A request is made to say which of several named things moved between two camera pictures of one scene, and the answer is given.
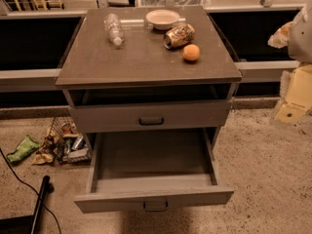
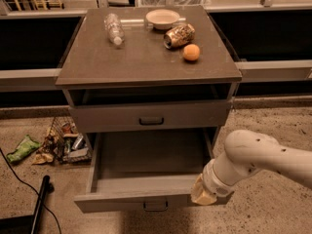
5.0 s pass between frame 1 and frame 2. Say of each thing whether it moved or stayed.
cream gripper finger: moved
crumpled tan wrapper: stayed
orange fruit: stayed
